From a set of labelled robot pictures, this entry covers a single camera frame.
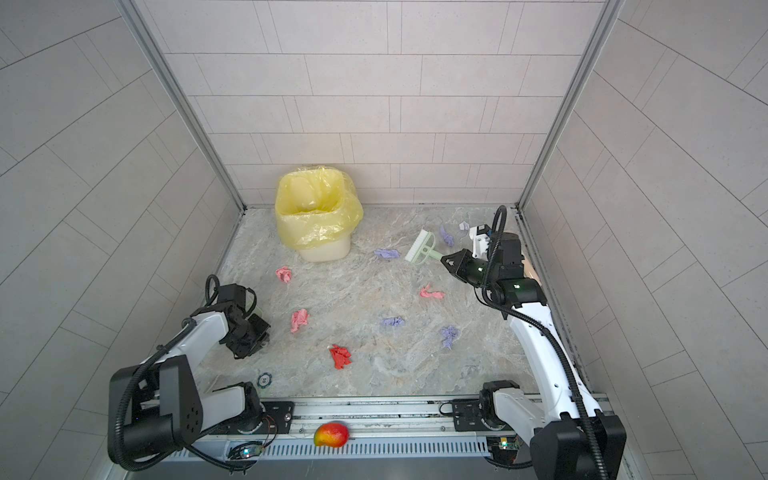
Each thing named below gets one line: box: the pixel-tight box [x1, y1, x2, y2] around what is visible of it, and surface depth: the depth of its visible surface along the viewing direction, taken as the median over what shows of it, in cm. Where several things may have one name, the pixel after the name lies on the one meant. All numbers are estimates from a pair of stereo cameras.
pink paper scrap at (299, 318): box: [290, 308, 310, 333], surface depth 88 cm
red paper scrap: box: [330, 344, 352, 370], surface depth 81 cm
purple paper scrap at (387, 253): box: [374, 249, 400, 258], surface depth 104 cm
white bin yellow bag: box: [275, 166, 364, 262], surface depth 93 cm
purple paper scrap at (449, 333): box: [441, 326, 460, 350], surface depth 85 cm
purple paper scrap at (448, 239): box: [440, 225, 455, 247], surface depth 107 cm
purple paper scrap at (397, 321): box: [380, 316, 405, 326], surface depth 88 cm
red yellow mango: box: [313, 422, 349, 448], surface depth 68 cm
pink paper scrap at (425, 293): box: [420, 284, 446, 299], surface depth 93 cm
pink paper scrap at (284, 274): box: [276, 266, 292, 283], surface depth 96 cm
